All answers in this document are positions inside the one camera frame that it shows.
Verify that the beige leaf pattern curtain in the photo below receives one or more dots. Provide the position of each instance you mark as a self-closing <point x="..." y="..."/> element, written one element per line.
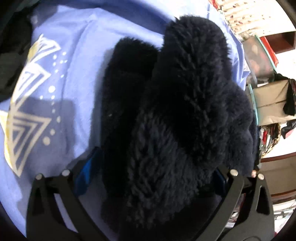
<point x="261" y="18"/>

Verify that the beige storage bag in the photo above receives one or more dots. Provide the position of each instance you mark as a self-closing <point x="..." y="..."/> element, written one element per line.
<point x="270" y="100"/>

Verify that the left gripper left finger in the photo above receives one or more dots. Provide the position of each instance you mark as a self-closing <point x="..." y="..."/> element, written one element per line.
<point x="44" y="220"/>

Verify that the pile of colourful clothes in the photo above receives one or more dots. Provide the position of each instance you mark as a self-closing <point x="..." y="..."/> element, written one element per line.
<point x="277" y="140"/>

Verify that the dark navy fluffy garment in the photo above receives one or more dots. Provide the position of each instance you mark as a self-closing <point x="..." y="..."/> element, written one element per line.
<point x="170" y="118"/>

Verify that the blue patterned bed sheet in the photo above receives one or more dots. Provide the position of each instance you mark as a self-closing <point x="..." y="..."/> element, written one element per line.
<point x="46" y="122"/>

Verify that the grey plastic storage box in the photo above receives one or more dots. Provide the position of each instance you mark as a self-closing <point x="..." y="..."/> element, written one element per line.
<point x="262" y="68"/>

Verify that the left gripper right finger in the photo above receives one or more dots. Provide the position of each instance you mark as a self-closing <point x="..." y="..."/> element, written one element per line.
<point x="245" y="211"/>

